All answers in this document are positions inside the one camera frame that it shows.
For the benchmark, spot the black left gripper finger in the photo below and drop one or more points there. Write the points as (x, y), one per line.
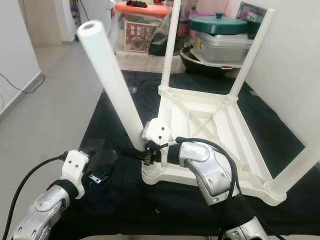
(108, 172)

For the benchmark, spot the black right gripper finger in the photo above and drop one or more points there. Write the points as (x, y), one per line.
(136, 155)

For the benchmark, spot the pink checkered tablecloth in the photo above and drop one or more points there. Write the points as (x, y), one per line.
(135, 60)

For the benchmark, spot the dark green pot lid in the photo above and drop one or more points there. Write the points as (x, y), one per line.
(219, 25)

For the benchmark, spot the clear plastic storage box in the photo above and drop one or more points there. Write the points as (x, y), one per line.
(225, 47)

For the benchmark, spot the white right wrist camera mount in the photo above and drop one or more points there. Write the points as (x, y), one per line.
(157, 131)

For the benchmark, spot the black tablecloth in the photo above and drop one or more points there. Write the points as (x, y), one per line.
(120, 200)

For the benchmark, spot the red printed cardboard box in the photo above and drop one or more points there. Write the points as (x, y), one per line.
(140, 37)

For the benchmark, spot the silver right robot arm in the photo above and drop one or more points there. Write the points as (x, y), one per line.
(210, 175)

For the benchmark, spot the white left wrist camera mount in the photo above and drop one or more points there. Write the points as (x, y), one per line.
(75, 167)

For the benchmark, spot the black wok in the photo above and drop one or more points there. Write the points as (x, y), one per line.
(190, 62)

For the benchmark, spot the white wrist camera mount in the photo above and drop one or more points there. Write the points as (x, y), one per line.
(157, 131)
(75, 167)

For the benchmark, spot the white appliance cabinet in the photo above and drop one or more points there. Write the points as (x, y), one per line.
(95, 15)

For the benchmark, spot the black bag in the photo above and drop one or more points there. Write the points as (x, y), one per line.
(161, 37)

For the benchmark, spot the purple printed box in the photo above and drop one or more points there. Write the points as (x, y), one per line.
(250, 12)

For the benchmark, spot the white plastic children table top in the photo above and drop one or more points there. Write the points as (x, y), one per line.
(200, 107)

